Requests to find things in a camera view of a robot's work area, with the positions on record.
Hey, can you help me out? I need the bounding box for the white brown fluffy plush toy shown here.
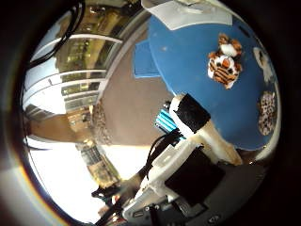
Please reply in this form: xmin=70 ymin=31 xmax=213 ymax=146
xmin=252 ymin=46 xmax=276 ymax=84

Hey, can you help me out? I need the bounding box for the white plastic container bin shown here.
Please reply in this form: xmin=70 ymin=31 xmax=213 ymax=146
xmin=140 ymin=0 xmax=234 ymax=31

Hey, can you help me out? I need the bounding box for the brown spotted leopard plush toy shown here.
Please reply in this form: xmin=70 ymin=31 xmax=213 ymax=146
xmin=257 ymin=90 xmax=278 ymax=137

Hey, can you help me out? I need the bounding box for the orange striped tiger plush toy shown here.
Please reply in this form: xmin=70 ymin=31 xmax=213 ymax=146
xmin=207 ymin=32 xmax=244 ymax=90

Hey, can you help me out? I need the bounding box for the black hand wiring cable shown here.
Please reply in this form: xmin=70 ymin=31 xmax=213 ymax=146
xmin=92 ymin=130 xmax=182 ymax=226

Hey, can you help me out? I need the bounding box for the black looped cable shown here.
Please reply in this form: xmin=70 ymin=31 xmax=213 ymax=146
xmin=26 ymin=0 xmax=87 ymax=71

